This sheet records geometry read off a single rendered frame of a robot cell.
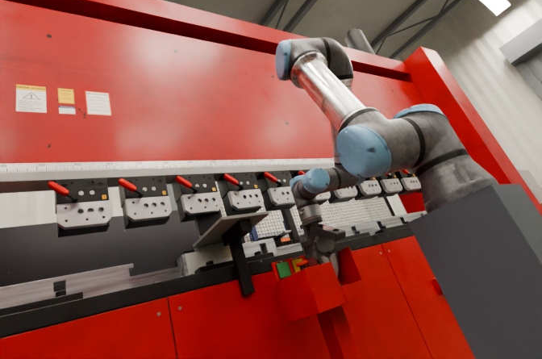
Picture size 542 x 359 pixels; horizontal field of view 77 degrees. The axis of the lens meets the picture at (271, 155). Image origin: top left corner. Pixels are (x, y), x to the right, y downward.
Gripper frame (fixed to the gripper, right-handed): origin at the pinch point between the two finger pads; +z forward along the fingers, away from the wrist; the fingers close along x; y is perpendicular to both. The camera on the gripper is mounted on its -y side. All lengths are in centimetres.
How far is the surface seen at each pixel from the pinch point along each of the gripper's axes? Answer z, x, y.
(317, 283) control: -0.6, 12.4, -6.5
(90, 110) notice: -80, 60, 35
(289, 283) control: -2.6, 15.1, 3.0
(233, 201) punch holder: -38, 11, 32
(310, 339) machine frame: 15.9, 3.1, 16.8
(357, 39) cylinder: -183, -162, 57
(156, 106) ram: -84, 34, 36
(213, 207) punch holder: -36, 21, 32
